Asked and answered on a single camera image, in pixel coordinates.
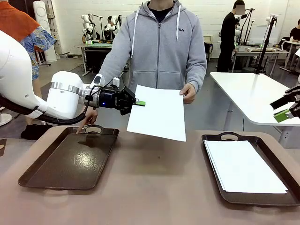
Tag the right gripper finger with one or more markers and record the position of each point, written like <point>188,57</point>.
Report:
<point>281,116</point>
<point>282,102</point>

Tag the person's left hand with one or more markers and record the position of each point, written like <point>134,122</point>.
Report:
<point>189,93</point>

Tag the brown plastic serving tray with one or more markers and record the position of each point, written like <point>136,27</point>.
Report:
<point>257,199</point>
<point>70,168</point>

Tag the man in black long sleeves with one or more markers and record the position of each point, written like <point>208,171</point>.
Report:
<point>227,37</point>

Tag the black fabric bundle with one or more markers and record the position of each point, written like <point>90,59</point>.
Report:
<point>32,133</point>

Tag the beige cabinet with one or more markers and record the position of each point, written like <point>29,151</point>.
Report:
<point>208,39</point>

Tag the orange fabric garment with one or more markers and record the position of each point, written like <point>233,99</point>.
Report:
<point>16,21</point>

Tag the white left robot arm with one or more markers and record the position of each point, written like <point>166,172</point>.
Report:
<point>63,93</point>

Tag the seated person in black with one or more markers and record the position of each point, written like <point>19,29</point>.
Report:
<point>295,34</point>

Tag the dark brown flat object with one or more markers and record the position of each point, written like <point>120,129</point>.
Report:
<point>2,152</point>

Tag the black camera pole stand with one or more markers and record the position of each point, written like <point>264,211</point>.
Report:
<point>266,44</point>

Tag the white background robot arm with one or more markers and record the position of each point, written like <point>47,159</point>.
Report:
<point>87,30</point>
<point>114,21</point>

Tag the person's right hand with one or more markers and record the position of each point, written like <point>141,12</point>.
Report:
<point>90,118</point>

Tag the person's left forearm grey sleeve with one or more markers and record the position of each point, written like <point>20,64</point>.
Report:
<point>199,82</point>

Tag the white round stand base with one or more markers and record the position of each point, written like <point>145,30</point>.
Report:
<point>3,120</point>

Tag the background table with green mat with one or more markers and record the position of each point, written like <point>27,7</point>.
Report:
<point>93,45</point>

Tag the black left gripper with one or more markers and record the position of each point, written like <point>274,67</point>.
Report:
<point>112,99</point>

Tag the white A4 paper sheet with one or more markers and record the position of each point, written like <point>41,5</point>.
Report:
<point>159,114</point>
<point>243,166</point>

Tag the white background workbench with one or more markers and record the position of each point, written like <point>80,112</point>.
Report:
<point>255,53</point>

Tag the blue floral garment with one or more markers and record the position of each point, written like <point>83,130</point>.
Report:
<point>43,38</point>

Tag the white standing air conditioner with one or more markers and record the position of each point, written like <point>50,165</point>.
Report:
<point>41,11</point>

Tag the person in grey hoodie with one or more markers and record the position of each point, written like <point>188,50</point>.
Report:
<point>161,58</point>

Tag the person's right forearm grey sleeve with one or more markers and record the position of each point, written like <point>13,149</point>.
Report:
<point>110,65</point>

